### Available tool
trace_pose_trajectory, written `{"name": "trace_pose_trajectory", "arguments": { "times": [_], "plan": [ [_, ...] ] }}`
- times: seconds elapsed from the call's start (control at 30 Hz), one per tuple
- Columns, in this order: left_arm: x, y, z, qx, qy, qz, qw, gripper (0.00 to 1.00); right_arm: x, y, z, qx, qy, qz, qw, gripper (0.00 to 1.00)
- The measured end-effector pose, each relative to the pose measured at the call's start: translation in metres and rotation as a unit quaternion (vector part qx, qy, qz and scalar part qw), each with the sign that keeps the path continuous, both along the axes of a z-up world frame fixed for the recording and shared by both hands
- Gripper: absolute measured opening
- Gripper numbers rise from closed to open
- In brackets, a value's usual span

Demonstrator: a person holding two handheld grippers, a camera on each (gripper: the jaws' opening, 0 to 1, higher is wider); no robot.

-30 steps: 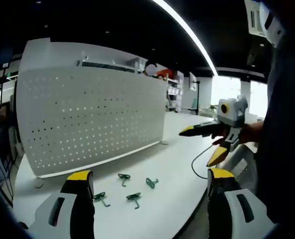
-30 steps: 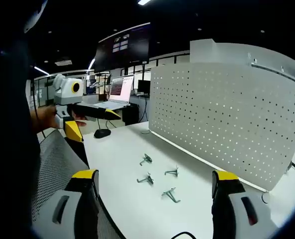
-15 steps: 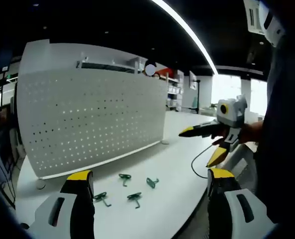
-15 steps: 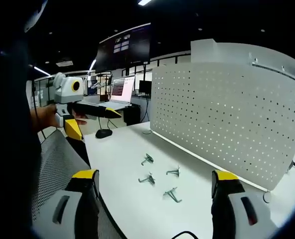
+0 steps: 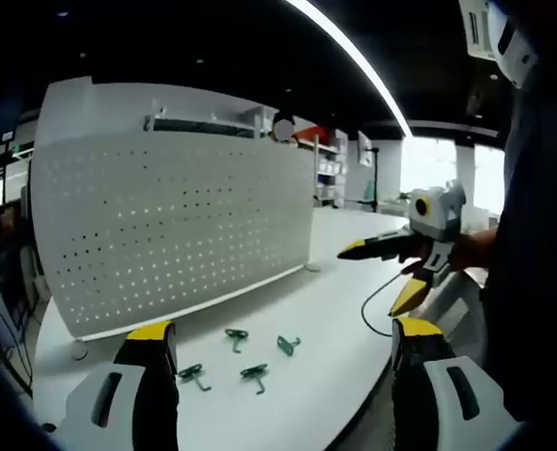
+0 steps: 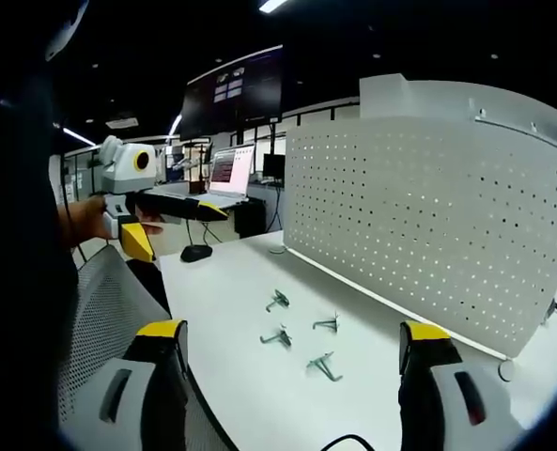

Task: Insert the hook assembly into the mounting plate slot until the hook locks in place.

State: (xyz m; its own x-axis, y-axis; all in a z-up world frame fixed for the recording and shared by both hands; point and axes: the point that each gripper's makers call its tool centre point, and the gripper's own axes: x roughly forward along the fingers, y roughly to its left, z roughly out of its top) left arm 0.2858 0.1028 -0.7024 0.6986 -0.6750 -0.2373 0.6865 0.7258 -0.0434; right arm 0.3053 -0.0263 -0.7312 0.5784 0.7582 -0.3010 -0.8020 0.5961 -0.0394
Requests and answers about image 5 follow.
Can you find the grey mesh chair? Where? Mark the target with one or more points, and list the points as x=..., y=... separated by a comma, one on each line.
x=456, y=310

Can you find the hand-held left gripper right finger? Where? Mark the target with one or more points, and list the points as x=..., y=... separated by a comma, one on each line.
x=452, y=390

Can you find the black tripod stand with screen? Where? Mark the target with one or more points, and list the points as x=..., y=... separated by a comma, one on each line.
x=371, y=164

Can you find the person's dark clothed torso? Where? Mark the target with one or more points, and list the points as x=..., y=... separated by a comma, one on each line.
x=541, y=235

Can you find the long ceiling light strip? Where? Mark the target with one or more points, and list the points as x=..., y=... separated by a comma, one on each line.
x=362, y=66

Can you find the round white plate foot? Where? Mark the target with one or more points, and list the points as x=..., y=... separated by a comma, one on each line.
x=313, y=268
x=79, y=351

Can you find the white chest-worn device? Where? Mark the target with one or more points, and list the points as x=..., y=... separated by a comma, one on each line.
x=499, y=33

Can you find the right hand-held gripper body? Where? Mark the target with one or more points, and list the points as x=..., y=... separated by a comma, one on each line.
x=435, y=211

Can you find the white storage shelf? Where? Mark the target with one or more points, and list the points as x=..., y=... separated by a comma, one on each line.
x=329, y=169

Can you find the white perforated mounting plate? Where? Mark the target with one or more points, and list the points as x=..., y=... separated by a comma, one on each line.
x=174, y=206

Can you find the person's right hand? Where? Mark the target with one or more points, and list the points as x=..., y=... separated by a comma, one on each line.
x=412, y=256

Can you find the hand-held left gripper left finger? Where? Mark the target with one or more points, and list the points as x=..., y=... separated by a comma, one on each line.
x=118, y=394

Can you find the green hook assembly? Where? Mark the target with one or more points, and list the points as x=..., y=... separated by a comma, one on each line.
x=236, y=337
x=192, y=373
x=254, y=375
x=287, y=345

